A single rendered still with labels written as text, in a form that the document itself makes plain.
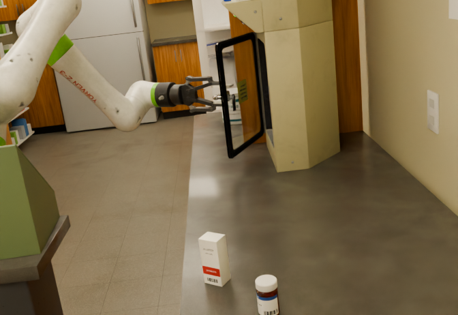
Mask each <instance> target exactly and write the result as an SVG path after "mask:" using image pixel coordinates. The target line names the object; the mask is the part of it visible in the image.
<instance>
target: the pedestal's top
mask: <svg viewBox="0 0 458 315"><path fill-rule="evenodd" d="M69 228H70V220H69V216H68V215H60V217H59V219H58V221H57V223H56V225H55V227H54V229H53V231H52V233H51V235H50V237H49V239H48V241H47V243H46V245H45V247H44V249H43V251H42V253H41V254H35V255H30V256H21V257H16V258H7V259H3V260H0V284H7V283H14V282H24V281H31V280H40V278H41V277H42V275H43V273H44V272H45V270H46V268H47V266H48V264H49V263H50V261H51V259H52V258H53V256H54V254H55V252H56V251H57V249H58V247H59V246H60V244H61V242H62V240H63V238H64V236H65V235H66V233H67V232H68V230H69Z"/></svg>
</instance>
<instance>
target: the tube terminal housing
mask: <svg viewBox="0 0 458 315"><path fill-rule="evenodd" d="M261 2H262V16H263V24H264V31H263V32H262V33H256V36H257V43H258V39H260V40H261V41H262V42H263V43H264V47H265V55H266V68H267V76H268V84H269V91H270V99H271V121H272V128H273V142H274V148H273V145H272V143H271V140H270V138H269V136H268V134H267V132H266V145H267V147H268V150H269V153H270V155H271V158H272V160H273V163H274V165H275V168H276V170H277V172H278V173H280V172H286V171H291V170H303V169H308V168H311V167H313V166H315V165H316V164H319V163H320V162H322V161H324V160H326V159H327V158H329V157H331V156H333V155H335V154H336V153H339V152H340V143H339V119H338V107H337V83H336V71H335V47H334V34H333V21H332V19H333V12H332V0H261Z"/></svg>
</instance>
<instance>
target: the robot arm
mask: <svg viewBox="0 0 458 315"><path fill-rule="evenodd" d="M81 7H82V0H37V1H36V2H35V3H34V4H33V5H32V6H31V7H30V8H29V9H28V10H27V11H25V12H24V13H23V14H21V15H20V16H19V18H18V20H17V22H16V33H17V35H18V39H17V41H16V42H15V44H14V45H13V46H12V47H11V49H10V50H9V51H8V52H7V53H6V54H5V56H4V57H3V58H2V59H1V60H0V146H4V145H6V134H7V123H8V122H10V121H11V120H12V119H13V118H14V117H15V116H16V115H17V114H19V113H20V112H21V111H22V110H23V109H25V108H26V107H27V106H28V105H30V103H31V102H32V101H33V99H34V97H35V94H36V91H37V87H38V85H39V82H40V79H41V77H42V74H43V71H44V68H45V67H46V64H48V65H49V66H51V68H53V69H54V70H56V71H57V72H58V73H60V74H61V75H62V76H63V77H65V78H66V79H67V80H69V81H70V82H71V83H72V84H73V85H74V86H75V87H77V88H78V89H79V90H80V91H81V92H82V93H84V94H85V95H86V96H87V97H88V98H89V99H90V100H91V101H92V102H93V103H94V104H95V105H96V106H97V107H98V108H99V109H100V110H101V111H102V112H103V113H104V114H105V115H106V116H107V117H108V118H109V120H110V121H111V122H112V124H113V125H114V126H115V127H116V128H117V129H118V130H121V131H122V132H131V131H133V130H135V129H136V128H137V127H138V126H139V125H140V123H141V121H142V119H143V117H144V116H145V115H146V113H147V112H148V111H149V109H150V108H154V107H175V106H176V105H187V106H189V108H190V113H193V112H195V111H196V112H213V111H214V110H216V106H222V101H221V100H216V101H214V102H213V101H210V100H206V99H203V98H201V97H198V94H197V92H198V91H197V90H199V89H203V88H205V87H209V86H211V88H219V81H213V77H212V76H201V77H193V76H187V77H185V79H186V83H185V84H182V85H177V84H176V83H175V82H147V81H144V80H140V81H137V82H135V83H134V84H133V85H132V86H131V87H130V88H129V90H128V92H127V93H126V95H125V96H124V95H122V94H121V93H120V92H119V91H118V90H117V89H115V88H114V87H113V86H112V85H111V84H110V83H109V82H108V81H107V80H106V79H105V78H104V77H103V76H102V75H101V74H100V73H99V72H98V71H97V70H96V69H95V68H94V67H93V65H92V64H91V63H90V62H89V61H88V60H87V58H86V57H85V56H84V55H83V54H82V53H81V51H80V50H79V49H78V48H77V46H76V45H75V44H74V43H73V42H72V41H71V39H69V38H68V36H66V34H65V33H64V32H65V31H66V29H67V28H68V27H69V26H70V24H71V23H72V22H73V20H74V19H75V18H76V17H77V15H79V13H80V11H81ZM196 81H208V83H206V84H203V85H200V86H197V87H194V86H192V85H191V84H190V83H191V82H196ZM194 102H195V103H200V104H204V105H207V106H211V107H203V106H199V107H196V106H192V104H193V103H194Z"/></svg>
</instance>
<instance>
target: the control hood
mask: <svg viewBox="0 0 458 315"><path fill-rule="evenodd" d="M222 5H223V6H224V7H225V8H226V9H227V10H229V11H230V12H231V13H233V14H234V15H235V16H236V17H237V18H238V19H240V20H241V21H242V22H243V23H245V24H246V25H247V26H248V27H249V28H250V29H252V30H253V31H255V32H256V33H262V32H263V31H264V24H263V16H262V2H261V0H248V1H238V2H231V1H222Z"/></svg>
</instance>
